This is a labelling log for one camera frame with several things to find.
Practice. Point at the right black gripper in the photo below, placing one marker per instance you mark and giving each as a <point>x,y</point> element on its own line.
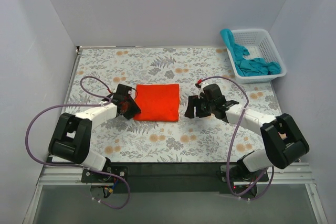
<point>199,108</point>

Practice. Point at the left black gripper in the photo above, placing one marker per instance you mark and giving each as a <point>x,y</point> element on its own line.
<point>132,107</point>

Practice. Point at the orange t-shirt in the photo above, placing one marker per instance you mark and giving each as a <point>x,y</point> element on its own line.
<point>158,102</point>

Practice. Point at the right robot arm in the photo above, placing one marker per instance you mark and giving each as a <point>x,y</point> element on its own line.
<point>283,141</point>

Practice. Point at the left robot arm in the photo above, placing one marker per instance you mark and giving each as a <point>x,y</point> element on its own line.
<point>72,136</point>

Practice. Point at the floral table mat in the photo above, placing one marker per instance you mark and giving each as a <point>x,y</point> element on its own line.
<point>188,140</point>

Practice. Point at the teal t-shirt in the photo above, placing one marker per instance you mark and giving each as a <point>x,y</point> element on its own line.
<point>249,64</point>

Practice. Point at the white plastic basket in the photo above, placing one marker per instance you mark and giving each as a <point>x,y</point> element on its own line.
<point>265,51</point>

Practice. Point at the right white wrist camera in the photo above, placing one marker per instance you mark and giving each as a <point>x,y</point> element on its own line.
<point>201,85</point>

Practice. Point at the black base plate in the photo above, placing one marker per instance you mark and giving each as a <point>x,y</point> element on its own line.
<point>172,177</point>

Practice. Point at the aluminium frame rail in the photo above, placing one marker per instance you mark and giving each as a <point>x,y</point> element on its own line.
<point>297,173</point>

